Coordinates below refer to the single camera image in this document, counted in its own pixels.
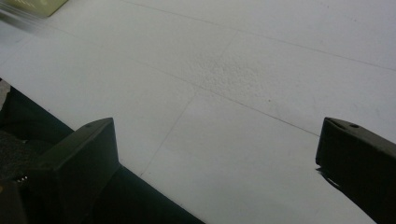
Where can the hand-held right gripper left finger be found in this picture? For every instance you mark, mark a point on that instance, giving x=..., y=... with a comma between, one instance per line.
x=77, y=161

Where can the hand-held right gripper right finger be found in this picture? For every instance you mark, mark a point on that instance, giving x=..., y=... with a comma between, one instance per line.
x=361, y=161

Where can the yellow-green translucent container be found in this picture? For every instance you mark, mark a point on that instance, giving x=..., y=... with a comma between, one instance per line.
x=34, y=6

